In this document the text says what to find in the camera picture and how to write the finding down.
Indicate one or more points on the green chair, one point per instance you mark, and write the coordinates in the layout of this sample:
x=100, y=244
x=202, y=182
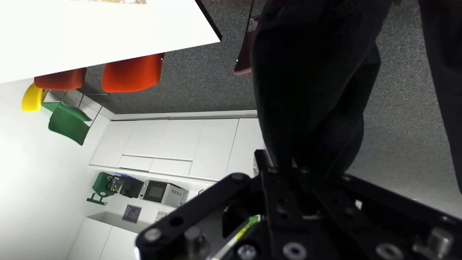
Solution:
x=70, y=122

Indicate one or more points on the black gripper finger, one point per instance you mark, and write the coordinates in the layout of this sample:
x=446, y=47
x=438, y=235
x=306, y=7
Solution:
x=262, y=160

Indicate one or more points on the large white table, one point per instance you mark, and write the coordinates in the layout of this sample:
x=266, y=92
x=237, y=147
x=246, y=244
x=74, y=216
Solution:
x=96, y=33

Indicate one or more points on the yellow chair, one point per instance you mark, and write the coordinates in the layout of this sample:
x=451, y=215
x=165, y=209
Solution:
x=32, y=98

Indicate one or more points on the white upper kitchen cabinets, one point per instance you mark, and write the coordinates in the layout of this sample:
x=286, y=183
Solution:
x=106, y=239

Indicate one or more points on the white kitchen cabinets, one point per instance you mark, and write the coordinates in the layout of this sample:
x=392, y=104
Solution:
x=182, y=144
x=106, y=239

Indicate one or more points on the red chair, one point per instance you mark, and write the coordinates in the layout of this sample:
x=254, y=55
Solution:
x=59, y=79
x=132, y=73

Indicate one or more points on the silver microwave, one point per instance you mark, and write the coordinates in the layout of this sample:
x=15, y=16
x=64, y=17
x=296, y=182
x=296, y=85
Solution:
x=166, y=192

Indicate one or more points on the black counter appliance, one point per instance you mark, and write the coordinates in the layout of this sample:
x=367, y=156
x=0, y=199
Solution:
x=132, y=187

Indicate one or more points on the green counter appliance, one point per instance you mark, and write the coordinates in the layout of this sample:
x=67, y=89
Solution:
x=103, y=185

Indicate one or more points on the black jersey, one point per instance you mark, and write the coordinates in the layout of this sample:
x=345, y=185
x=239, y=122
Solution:
x=312, y=86

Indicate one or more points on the white lower kitchen cabinets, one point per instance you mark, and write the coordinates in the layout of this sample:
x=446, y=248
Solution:
x=182, y=144

